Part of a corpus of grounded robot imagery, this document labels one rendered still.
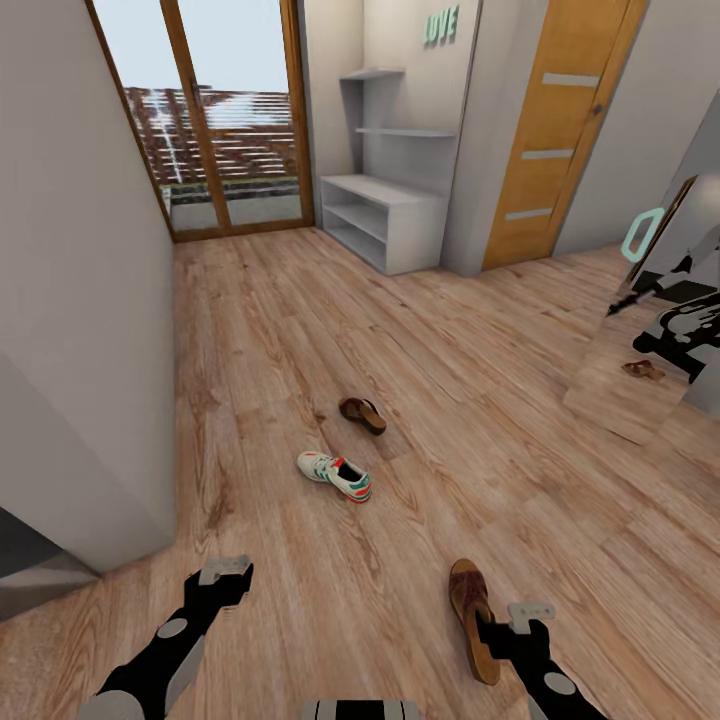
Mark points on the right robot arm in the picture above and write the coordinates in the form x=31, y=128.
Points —
x=525, y=641

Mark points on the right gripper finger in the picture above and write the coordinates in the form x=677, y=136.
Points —
x=481, y=626

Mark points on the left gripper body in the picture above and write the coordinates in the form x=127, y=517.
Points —
x=226, y=592

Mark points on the sandal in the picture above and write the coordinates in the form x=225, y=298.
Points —
x=355, y=409
x=468, y=594

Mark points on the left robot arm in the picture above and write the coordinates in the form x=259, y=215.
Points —
x=152, y=683

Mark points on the gym shoe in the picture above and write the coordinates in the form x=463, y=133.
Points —
x=350, y=479

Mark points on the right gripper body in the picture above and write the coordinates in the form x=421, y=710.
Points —
x=505, y=644

